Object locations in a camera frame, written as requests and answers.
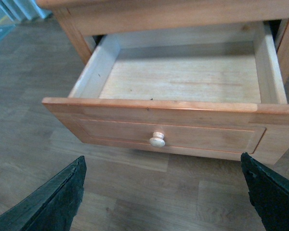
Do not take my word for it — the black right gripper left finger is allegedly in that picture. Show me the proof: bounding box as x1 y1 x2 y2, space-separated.
0 156 86 231

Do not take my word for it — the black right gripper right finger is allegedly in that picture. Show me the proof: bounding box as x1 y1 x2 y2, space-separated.
241 153 289 231

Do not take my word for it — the wooden drawer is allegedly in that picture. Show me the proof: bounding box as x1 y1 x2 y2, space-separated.
42 22 289 164

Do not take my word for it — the light wooden nightstand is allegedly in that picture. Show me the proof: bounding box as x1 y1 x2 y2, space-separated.
37 0 289 82

